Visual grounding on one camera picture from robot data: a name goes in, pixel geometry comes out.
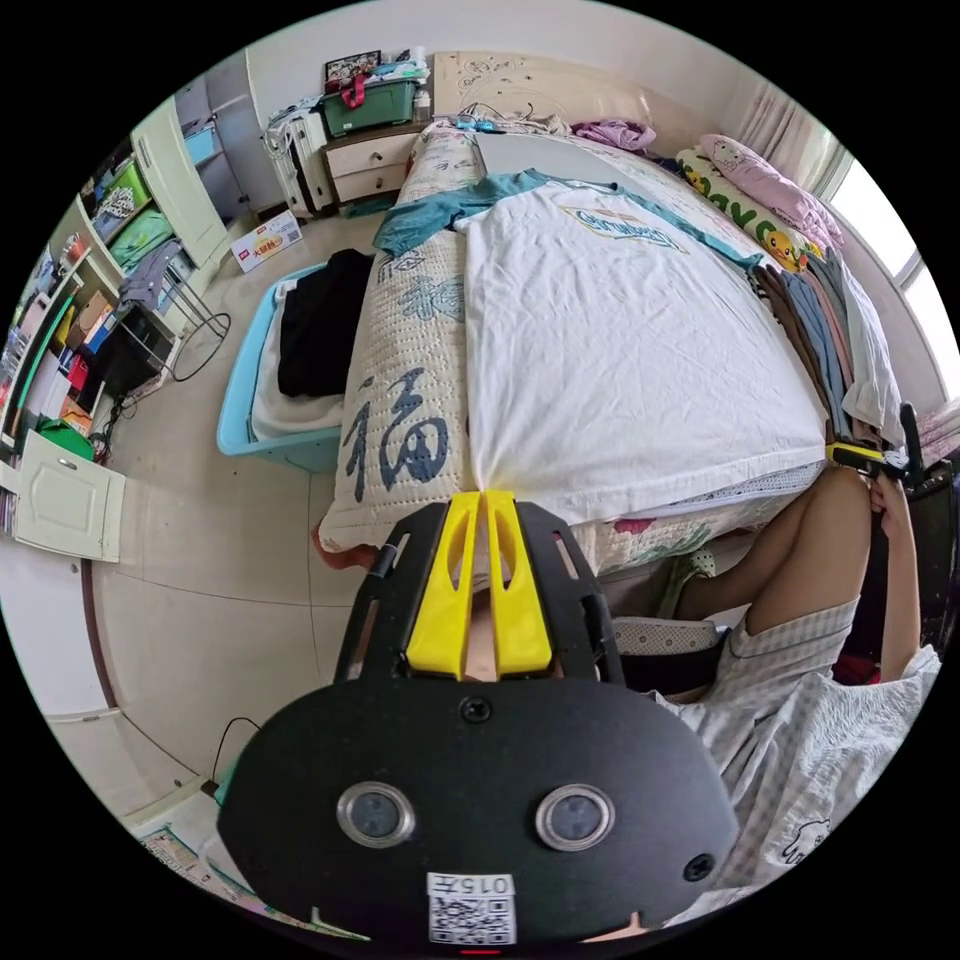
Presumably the white heater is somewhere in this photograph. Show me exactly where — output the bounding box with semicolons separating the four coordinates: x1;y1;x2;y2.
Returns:
263;110;331;220

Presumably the person's right hand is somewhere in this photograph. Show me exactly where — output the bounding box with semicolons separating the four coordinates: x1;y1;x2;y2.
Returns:
868;472;915;543

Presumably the grey flat board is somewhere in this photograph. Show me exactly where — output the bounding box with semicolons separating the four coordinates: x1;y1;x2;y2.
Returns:
475;131;628;187

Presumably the metal stool with grey cloth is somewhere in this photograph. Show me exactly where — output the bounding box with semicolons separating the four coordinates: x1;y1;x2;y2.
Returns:
118;238;232;382

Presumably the pink blanket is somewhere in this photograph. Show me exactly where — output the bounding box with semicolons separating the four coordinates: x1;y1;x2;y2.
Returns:
697;133;847;250

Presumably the yellow green printed pillow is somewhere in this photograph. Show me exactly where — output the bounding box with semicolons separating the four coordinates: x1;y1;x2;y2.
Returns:
674;146;826;273

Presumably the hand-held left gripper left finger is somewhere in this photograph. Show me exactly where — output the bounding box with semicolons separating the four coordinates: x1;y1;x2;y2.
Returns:
407;491;481;681

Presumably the open shelf with boxes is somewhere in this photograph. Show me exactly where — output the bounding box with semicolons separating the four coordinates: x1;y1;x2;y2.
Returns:
0;112;230;459

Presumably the blue basket with clothes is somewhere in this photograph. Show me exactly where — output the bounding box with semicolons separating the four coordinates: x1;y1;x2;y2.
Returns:
216;248;378;475

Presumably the black cable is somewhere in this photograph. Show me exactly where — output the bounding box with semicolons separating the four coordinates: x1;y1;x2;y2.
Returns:
211;716;262;793

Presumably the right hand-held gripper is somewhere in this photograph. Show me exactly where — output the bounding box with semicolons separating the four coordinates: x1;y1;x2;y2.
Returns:
824;442;935;493

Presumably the bed with printed quilt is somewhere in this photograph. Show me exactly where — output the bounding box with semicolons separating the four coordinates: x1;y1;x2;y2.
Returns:
313;50;905;601

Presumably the wooden nightstand with green box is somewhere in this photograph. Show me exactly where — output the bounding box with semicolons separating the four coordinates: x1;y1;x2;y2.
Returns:
320;49;433;215

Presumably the purple garment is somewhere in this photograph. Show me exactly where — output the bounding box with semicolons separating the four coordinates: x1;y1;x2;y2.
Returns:
572;118;659;157

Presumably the curtain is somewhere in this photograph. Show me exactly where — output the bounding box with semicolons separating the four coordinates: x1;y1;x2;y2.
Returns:
738;78;830;163

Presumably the window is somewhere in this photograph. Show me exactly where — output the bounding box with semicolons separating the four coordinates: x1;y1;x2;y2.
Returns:
828;146;948;316

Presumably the pile of clothes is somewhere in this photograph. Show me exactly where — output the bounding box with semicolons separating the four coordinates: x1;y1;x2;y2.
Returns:
748;245;906;445

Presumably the white shirt with teal sleeves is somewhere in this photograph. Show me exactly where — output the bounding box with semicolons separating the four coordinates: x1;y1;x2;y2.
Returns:
372;168;831;526

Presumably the printed carton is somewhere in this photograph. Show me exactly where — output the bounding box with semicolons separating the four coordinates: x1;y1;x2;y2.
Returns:
230;209;304;273

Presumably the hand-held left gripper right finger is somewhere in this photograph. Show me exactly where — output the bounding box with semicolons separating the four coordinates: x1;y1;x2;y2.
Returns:
485;490;554;681

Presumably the person's body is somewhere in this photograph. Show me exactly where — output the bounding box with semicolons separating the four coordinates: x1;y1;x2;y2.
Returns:
599;468;943;928

